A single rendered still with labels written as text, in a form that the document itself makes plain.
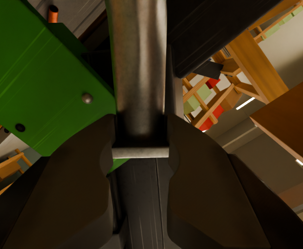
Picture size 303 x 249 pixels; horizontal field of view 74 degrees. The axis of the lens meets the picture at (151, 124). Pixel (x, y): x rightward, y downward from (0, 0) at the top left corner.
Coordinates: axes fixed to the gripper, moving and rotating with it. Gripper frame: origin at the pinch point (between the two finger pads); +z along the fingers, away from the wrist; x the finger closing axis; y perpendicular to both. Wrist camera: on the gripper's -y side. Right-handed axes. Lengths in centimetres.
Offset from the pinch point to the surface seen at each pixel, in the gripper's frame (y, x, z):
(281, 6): -5, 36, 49
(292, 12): 24, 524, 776
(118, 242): 18.8, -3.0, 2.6
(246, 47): 10, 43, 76
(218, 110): 164, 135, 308
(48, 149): 8.4, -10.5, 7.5
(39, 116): 4.3, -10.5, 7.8
